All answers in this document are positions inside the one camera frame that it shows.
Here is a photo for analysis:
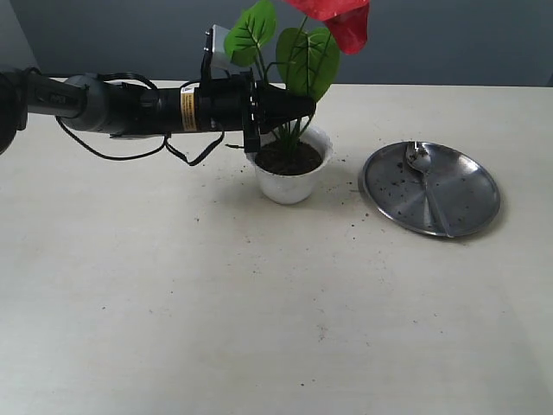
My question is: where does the stainless steel spork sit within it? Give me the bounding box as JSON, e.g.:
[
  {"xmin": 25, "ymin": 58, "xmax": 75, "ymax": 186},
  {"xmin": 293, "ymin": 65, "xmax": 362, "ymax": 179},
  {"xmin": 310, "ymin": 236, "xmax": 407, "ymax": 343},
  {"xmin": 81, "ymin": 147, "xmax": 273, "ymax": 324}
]
[{"xmin": 404, "ymin": 141, "xmax": 453, "ymax": 239}]

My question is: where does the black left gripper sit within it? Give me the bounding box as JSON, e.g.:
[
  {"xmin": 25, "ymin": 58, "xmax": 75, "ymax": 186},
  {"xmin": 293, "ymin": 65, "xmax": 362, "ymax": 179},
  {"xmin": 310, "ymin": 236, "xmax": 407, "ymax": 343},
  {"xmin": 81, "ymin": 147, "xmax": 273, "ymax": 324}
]
[{"xmin": 155, "ymin": 72, "xmax": 316, "ymax": 154}]

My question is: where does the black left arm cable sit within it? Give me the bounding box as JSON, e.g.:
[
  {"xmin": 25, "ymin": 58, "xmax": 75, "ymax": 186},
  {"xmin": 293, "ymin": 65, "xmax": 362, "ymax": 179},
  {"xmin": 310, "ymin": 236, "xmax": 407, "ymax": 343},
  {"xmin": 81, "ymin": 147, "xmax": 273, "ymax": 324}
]
[{"xmin": 55, "ymin": 71, "xmax": 226, "ymax": 168}]

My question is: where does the dark soil in pot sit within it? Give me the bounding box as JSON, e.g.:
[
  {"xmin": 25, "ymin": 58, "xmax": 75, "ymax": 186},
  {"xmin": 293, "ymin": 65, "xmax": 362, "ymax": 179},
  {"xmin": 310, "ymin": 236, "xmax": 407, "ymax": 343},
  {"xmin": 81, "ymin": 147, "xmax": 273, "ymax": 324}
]
[{"xmin": 254, "ymin": 141, "xmax": 322, "ymax": 176}]

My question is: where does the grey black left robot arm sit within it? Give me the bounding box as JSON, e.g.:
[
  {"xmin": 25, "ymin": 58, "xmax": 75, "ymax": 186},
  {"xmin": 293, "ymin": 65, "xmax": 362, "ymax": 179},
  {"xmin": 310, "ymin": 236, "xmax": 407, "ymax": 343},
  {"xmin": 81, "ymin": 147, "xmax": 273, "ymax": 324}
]
[{"xmin": 1, "ymin": 67, "xmax": 316, "ymax": 153}]

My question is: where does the artificial red flower stem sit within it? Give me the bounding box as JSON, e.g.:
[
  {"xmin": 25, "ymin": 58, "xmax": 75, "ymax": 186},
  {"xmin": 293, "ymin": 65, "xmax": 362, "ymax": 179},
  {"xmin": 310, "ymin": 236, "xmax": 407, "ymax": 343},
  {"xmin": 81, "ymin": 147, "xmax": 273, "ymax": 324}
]
[{"xmin": 225, "ymin": 1, "xmax": 371, "ymax": 150}]

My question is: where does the white scalloped flower pot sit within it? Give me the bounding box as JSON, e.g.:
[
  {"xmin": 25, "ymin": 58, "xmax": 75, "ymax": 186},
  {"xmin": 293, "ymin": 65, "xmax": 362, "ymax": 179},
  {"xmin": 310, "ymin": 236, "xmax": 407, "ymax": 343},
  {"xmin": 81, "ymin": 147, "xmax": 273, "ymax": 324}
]
[{"xmin": 246, "ymin": 125, "xmax": 334, "ymax": 205}]

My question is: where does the round stainless steel plate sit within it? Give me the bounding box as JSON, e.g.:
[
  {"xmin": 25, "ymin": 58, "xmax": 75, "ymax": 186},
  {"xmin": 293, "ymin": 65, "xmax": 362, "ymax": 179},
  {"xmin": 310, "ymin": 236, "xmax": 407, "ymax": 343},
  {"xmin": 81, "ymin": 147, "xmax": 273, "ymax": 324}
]
[{"xmin": 359, "ymin": 141, "xmax": 501, "ymax": 238}]

